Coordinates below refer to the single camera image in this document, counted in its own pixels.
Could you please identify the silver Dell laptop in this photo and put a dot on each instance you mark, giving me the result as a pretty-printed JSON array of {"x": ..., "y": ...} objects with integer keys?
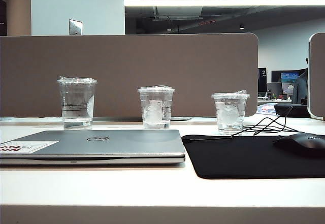
[{"x": 127, "y": 145}]

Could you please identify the wide brown desk partition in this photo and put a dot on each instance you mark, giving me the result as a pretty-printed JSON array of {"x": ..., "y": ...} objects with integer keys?
[{"x": 152, "y": 61}]

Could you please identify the grey office chair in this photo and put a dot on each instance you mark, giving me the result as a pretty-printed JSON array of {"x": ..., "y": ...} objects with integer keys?
[{"x": 300, "y": 89}]

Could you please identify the black oval pouch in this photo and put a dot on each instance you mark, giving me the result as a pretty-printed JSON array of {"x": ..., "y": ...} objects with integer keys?
[{"x": 299, "y": 111}]

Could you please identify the metal wall plate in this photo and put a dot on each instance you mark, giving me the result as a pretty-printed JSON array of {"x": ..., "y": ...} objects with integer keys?
[{"x": 75, "y": 27}]

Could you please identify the white red laptop sticker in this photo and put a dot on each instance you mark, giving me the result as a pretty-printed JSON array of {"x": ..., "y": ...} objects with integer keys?
[{"x": 38, "y": 146}]

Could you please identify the grey flat partition foot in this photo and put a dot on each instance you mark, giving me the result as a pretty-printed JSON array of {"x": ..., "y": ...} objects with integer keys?
[{"x": 181, "y": 118}]

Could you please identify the black computer mouse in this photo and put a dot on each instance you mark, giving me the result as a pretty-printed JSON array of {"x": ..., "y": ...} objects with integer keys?
[{"x": 302, "y": 142}]

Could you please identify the brown white-edged desk partition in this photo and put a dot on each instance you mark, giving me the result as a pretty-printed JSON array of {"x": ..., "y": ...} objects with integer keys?
[{"x": 318, "y": 76}]

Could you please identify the small clear plastic cup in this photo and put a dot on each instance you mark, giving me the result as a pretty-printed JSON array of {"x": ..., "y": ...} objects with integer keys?
[{"x": 229, "y": 114}]

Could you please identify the background computer monitor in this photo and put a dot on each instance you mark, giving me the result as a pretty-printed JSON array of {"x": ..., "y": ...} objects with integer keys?
[{"x": 289, "y": 81}]

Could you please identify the clear plastic cup with logo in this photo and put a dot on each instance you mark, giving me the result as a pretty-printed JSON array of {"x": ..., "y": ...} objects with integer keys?
[{"x": 155, "y": 107}]

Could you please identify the black sign with number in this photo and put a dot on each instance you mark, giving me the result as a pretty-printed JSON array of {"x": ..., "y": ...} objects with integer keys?
[{"x": 262, "y": 79}]

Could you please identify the black mouse pad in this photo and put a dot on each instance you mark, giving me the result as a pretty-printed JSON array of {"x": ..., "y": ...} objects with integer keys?
[{"x": 241, "y": 158}]

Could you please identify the white ceiling light strip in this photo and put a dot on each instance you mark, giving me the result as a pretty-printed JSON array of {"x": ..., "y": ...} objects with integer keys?
[{"x": 215, "y": 2}]

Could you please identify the tall clear plastic cup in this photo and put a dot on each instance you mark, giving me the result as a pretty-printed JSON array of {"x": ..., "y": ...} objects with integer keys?
[{"x": 76, "y": 102}]

